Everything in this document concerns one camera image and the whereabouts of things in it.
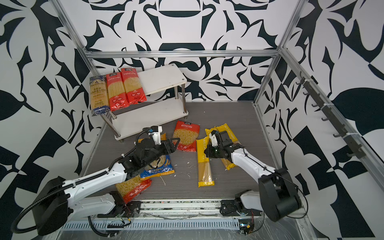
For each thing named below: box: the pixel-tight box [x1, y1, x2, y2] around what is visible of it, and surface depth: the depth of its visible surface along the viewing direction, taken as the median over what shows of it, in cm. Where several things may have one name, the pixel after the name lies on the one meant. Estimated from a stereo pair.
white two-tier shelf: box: [100, 63, 189, 143], surface depth 105 cm
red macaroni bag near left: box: [115, 175, 153, 204], surface depth 79 cm
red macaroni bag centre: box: [172, 120, 201, 152], surface depth 101 cm
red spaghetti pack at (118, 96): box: [106, 71, 130, 112], surface depth 75 cm
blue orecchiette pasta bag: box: [140, 154, 175, 181], surface depth 86 cm
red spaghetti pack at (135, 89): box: [121, 67, 147, 105], surface depth 78 cm
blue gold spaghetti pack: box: [89, 75, 111, 117], surface depth 74 cm
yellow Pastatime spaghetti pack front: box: [196, 136, 215, 188], surface depth 85 cm
